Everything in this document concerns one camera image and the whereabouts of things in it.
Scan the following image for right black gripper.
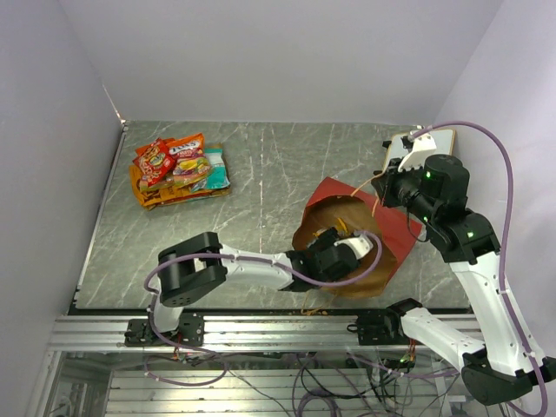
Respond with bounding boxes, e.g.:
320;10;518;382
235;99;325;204
372;156;438;225

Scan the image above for yellow M&M's packet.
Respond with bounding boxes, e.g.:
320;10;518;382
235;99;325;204
334;217;350;236

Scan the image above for red brown paper bag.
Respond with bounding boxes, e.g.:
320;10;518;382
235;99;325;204
292;177;422;308

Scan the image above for Doritos chip bag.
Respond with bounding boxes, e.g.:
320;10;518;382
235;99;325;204
131;143;231;210

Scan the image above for teal snack packet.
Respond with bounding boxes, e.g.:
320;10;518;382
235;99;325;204
189;147;230;192

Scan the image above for orange Kettle chip bag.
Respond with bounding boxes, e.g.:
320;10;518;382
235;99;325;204
129;165;231;210

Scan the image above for red snack packet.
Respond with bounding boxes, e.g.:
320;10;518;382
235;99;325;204
133;138;176;192

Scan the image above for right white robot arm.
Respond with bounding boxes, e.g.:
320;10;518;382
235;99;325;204
372;155;555;406

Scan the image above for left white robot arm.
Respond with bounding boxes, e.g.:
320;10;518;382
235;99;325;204
145;228;374;345

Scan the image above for white notepad board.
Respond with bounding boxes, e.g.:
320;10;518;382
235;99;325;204
382;129;456;171

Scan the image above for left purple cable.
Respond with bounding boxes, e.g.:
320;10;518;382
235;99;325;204
143;232;384;344

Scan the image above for purple cable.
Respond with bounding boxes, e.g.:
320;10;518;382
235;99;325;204
143;232;384;344
407;121;549;416

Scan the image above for aluminium rail frame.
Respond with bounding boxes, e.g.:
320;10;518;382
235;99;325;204
48;310;511;416

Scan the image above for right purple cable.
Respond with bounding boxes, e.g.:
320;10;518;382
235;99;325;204
407;121;549;416

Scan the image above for loose wires under table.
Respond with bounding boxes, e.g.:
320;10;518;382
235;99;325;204
142;338;479;417

